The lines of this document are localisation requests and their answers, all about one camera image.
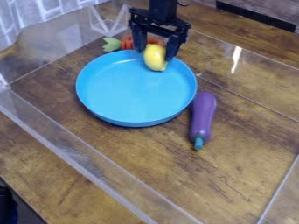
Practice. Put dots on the white patterned curtain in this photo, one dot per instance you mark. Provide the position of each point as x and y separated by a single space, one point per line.
22 13

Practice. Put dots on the purple toy eggplant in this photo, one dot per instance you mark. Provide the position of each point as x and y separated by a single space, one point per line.
201 116

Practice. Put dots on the black bar in background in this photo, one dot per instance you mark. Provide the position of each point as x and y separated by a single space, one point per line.
277 23

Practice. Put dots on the yellow lemon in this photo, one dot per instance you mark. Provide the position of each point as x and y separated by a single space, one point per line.
153 57

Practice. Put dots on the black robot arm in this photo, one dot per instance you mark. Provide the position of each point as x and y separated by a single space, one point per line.
162 3

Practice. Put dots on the blue round tray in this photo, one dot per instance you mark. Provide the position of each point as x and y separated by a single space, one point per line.
125 94

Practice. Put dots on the clear acrylic enclosure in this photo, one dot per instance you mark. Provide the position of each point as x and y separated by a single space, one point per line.
85 172

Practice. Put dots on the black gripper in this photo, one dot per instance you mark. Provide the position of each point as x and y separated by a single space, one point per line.
158 20

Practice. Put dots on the orange toy carrot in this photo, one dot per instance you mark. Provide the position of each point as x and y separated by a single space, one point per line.
125 43

